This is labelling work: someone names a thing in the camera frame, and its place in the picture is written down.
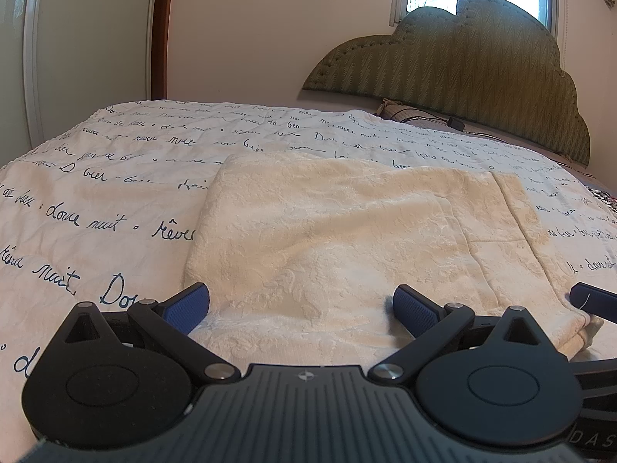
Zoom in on cream fleece pants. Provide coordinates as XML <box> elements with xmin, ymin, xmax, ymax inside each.
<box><xmin>185</xmin><ymin>153</ymin><xmax>601</xmax><ymax>368</ymax></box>

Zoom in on green upholstered headboard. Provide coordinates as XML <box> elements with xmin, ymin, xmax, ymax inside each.
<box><xmin>303</xmin><ymin>0</ymin><xmax>591</xmax><ymax>165</ymax></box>

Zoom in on small black device on bed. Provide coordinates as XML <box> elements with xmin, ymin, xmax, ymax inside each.
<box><xmin>447</xmin><ymin>117</ymin><xmax>465</xmax><ymax>132</ymax></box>

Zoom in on wardrobe sliding door with flowers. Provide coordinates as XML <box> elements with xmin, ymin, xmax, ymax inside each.
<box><xmin>1</xmin><ymin>0</ymin><xmax>170</xmax><ymax>163</ymax></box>

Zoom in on striped pillow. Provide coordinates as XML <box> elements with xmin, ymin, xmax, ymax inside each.
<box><xmin>376</xmin><ymin>98</ymin><xmax>448</xmax><ymax>127</ymax></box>

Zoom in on white script-print quilt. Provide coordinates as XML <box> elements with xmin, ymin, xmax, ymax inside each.
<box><xmin>1</xmin><ymin>100</ymin><xmax>616</xmax><ymax>462</ymax></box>

